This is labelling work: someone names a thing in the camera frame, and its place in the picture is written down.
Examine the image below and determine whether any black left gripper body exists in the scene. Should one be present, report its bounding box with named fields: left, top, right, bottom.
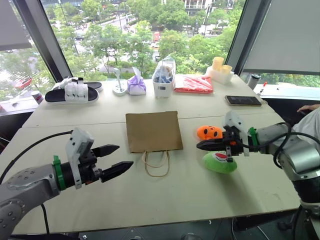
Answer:
left=78, top=148, right=104, bottom=186

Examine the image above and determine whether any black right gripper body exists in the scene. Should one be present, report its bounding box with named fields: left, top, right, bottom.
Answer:
left=221, top=125, right=245, bottom=164

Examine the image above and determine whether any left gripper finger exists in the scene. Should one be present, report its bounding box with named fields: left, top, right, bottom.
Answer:
left=100, top=160, right=135, bottom=183
left=92, top=144, right=121, bottom=159

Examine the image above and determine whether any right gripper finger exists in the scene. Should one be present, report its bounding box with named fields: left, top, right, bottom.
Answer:
left=196, top=137, right=226, bottom=147
left=196, top=143, right=227, bottom=152

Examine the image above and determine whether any brown paper bag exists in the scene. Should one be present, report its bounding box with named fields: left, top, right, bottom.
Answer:
left=125, top=110, right=184, bottom=178

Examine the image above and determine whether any purple tissue pack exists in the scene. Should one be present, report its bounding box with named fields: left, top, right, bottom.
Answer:
left=127, top=66, right=147, bottom=96

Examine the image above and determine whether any clear plastic bag with items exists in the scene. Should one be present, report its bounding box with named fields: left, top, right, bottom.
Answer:
left=152, top=56, right=177, bottom=85

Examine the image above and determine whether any bystander bare hand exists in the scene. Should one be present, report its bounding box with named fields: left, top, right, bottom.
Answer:
left=296, top=104, right=320, bottom=115

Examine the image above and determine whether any orange plush toy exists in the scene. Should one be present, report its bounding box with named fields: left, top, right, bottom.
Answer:
left=196, top=124, right=224, bottom=141

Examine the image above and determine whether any green plush toy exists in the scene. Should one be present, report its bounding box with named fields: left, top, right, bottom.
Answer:
left=201, top=150, right=239, bottom=174

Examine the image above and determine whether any black smartphone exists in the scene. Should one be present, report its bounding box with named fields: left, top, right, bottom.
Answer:
left=224, top=95, right=263, bottom=108

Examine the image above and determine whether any red plastic package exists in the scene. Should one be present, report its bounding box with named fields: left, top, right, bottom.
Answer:
left=173, top=75, right=214, bottom=95

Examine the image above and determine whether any white desk stand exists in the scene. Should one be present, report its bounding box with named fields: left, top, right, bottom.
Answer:
left=112, top=67, right=129, bottom=97

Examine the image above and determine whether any white cup holder tray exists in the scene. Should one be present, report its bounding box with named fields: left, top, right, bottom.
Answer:
left=205, top=66, right=236, bottom=85

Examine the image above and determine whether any grey tumbler black lid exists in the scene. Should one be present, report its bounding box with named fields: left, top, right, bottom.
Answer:
left=247, top=73, right=262, bottom=91

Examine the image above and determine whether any white storage bin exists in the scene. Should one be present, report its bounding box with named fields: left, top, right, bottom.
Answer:
left=151, top=76, right=177, bottom=99

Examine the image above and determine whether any short yellow cup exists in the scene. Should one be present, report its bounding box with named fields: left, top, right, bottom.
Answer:
left=219, top=64, right=233, bottom=76

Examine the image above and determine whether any tall yellow cup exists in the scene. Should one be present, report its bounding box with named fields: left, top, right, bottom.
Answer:
left=211, top=56, right=225, bottom=74

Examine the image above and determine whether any bystander white shirt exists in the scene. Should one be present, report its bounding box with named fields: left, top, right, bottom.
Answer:
left=290, top=107, right=320, bottom=149

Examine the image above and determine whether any red and white can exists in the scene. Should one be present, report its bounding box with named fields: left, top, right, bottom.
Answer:
left=30, top=90, right=45, bottom=106

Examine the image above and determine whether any grey roller blind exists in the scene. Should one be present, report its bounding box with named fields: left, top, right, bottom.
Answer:
left=0, top=0, right=34, bottom=52
left=242, top=0, right=320, bottom=76

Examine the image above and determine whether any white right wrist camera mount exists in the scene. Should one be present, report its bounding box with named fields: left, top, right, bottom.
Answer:
left=222, top=110, right=251, bottom=157

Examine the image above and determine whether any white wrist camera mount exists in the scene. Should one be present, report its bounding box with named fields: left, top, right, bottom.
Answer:
left=65, top=127, right=95, bottom=190
left=222, top=110, right=251, bottom=157

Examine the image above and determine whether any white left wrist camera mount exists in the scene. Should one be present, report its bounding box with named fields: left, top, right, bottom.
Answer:
left=65, top=127, right=95, bottom=190

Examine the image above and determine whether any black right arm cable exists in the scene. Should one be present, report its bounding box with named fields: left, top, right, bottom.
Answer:
left=245, top=121, right=320, bottom=171

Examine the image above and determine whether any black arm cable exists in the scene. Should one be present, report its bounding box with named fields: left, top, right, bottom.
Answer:
left=0, top=130, right=74, bottom=235
left=245, top=121, right=320, bottom=171

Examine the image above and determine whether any black slipper white strap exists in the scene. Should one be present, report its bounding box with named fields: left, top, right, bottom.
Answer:
left=51, top=76, right=104, bottom=93
left=44, top=83, right=100, bottom=105

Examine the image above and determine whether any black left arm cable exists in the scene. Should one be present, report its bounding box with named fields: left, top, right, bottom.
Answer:
left=0, top=130, right=74, bottom=235

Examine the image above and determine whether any dark window frame pillar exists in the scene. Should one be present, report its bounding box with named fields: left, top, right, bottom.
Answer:
left=224, top=0, right=273, bottom=76
left=11, top=0, right=74, bottom=84

